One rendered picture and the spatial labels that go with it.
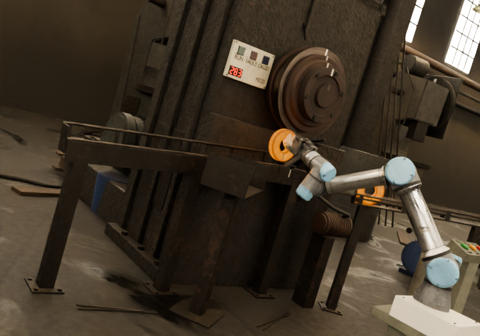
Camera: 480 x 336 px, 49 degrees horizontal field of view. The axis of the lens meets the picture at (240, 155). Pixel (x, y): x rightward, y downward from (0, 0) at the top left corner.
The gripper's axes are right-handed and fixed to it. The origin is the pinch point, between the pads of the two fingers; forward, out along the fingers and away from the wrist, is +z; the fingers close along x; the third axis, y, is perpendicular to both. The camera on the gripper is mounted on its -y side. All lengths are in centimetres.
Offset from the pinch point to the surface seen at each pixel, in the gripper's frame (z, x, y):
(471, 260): -68, -83, -14
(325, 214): -9, -43, -32
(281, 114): 14.7, -3.4, 8.5
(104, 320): -36, 76, -76
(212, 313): -32, 22, -77
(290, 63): 21.3, -0.1, 32.7
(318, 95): 9.5, -15.9, 24.3
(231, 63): 31.9, 24.4, 21.5
